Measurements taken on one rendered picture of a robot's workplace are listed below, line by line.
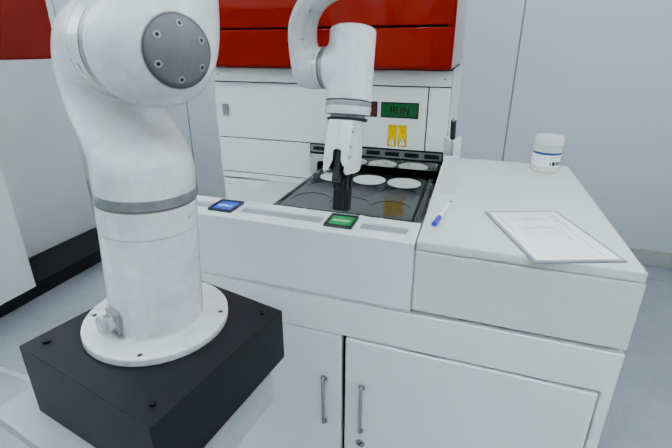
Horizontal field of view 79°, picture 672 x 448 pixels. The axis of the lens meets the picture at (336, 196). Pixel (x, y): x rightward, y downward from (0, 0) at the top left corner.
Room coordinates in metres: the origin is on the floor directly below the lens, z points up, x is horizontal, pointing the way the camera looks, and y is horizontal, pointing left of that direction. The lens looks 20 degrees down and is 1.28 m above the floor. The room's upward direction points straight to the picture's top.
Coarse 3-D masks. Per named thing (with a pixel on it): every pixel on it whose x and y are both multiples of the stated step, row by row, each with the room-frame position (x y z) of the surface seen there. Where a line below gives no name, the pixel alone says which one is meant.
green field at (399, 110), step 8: (384, 104) 1.29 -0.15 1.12; (392, 104) 1.28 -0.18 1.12; (400, 104) 1.27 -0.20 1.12; (408, 104) 1.26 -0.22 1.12; (416, 104) 1.26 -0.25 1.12; (384, 112) 1.29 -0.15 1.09; (392, 112) 1.28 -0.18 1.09; (400, 112) 1.27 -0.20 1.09; (408, 112) 1.26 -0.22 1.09; (416, 112) 1.26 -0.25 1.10
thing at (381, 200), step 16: (384, 176) 1.23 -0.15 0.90; (400, 176) 1.23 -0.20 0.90; (304, 192) 1.07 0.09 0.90; (320, 192) 1.07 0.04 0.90; (352, 192) 1.08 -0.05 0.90; (368, 192) 1.08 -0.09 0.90; (384, 192) 1.08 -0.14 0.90; (400, 192) 1.08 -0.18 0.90; (416, 192) 1.07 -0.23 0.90; (320, 208) 0.95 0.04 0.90; (352, 208) 0.96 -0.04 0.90; (368, 208) 0.95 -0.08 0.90; (384, 208) 0.96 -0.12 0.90; (400, 208) 0.96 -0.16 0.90; (416, 208) 0.96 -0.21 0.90
